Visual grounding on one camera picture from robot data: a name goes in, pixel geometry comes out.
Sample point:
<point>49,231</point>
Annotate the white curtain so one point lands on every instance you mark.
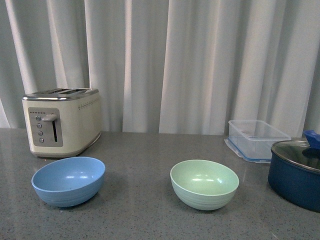
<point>167,66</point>

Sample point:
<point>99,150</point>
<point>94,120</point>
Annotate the clear plastic food container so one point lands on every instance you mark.
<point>252,140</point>

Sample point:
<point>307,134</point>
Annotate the dark blue cooking pot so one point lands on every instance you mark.
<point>296,184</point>

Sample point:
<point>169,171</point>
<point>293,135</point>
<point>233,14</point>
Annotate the green bowl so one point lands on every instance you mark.
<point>204,184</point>

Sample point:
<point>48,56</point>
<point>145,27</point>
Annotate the cream four-slot toaster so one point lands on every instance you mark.
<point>62,122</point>

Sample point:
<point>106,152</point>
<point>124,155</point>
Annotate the blue bowl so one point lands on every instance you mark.
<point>70,181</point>

